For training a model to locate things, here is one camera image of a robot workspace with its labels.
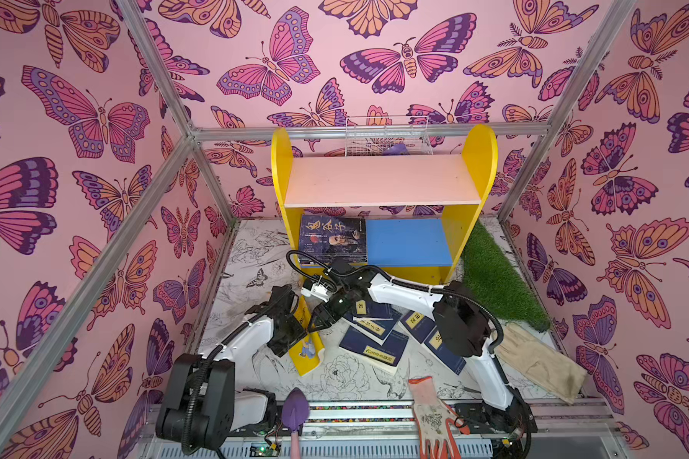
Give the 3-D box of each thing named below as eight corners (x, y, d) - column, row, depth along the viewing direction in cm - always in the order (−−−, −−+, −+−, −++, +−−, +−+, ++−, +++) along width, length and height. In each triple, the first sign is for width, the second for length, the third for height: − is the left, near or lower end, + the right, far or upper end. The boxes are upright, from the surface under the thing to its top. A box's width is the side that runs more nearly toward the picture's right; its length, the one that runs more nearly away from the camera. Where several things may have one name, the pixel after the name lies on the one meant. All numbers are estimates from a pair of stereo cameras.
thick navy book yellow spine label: (340, 350, 88) (339, 345, 85) (355, 319, 94) (355, 314, 91) (395, 376, 83) (397, 372, 80) (407, 342, 89) (409, 337, 86)
